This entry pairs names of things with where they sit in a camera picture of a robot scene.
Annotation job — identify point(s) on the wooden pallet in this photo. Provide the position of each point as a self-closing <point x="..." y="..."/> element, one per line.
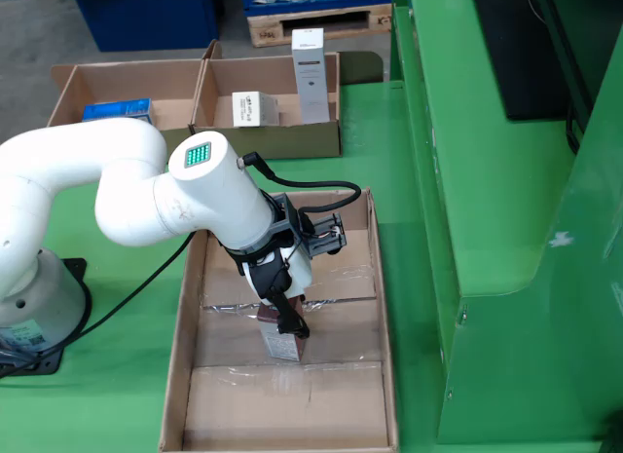
<point x="316" y="26"/>

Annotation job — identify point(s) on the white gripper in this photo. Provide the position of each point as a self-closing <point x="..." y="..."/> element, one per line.
<point x="299" y="277"/>

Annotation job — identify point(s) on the dark red product box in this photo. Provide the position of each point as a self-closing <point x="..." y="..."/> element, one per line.
<point x="284" y="348"/>

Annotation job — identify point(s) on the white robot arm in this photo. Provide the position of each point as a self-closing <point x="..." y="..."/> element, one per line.
<point x="204" y="200"/>

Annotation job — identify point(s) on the blue product box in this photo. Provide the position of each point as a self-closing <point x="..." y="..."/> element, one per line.
<point x="117" y="111"/>

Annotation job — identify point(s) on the dark gray camera mount bracket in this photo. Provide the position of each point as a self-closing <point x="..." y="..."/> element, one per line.
<point x="292" y="216"/>

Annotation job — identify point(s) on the small white product box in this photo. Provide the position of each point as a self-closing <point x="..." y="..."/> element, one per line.
<point x="253" y="109"/>

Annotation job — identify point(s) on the open brown cardboard box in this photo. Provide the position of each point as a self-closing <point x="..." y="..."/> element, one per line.
<point x="170" y="83"/>

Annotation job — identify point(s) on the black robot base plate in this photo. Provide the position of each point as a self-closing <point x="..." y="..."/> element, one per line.
<point x="75" y="268"/>

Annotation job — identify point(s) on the blue plastic bin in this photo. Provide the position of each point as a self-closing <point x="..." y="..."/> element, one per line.
<point x="146" y="19"/>

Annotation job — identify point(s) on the cardboard box with side flap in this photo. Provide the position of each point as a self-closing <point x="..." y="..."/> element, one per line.
<point x="267" y="141"/>

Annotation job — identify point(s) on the large shallow cardboard tray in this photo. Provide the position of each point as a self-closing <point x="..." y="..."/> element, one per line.
<point x="292" y="404"/>

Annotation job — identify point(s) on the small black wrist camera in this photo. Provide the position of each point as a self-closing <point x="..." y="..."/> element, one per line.
<point x="332" y="250"/>

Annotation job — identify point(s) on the tall white product box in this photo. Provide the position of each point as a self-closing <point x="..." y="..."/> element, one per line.
<point x="311" y="78"/>

